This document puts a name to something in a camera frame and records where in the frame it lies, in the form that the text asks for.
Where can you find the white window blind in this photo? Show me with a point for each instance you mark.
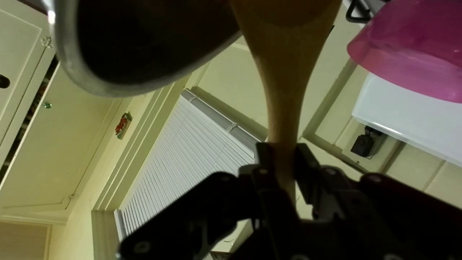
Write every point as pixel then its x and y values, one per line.
pixel 193 159

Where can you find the red wall sign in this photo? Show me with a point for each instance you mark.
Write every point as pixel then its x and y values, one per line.
pixel 123 124

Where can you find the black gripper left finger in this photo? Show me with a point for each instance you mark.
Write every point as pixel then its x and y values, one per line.
pixel 168 226

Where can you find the black stove grate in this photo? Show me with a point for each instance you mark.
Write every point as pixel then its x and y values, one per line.
pixel 354 15

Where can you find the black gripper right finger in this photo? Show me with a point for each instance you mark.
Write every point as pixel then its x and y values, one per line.
pixel 409 217

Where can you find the black wall outlet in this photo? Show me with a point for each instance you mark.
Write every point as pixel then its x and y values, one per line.
pixel 367 143

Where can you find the pink plastic bowl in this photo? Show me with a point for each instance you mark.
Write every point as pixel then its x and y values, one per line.
pixel 414 52

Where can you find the cream upper wall cabinet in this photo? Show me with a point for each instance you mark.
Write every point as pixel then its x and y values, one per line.
pixel 20 72

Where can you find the wooden spatula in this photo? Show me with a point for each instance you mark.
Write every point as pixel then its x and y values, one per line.
pixel 287 72

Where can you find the stainless steel bowl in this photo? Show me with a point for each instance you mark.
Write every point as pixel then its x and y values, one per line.
pixel 145 44

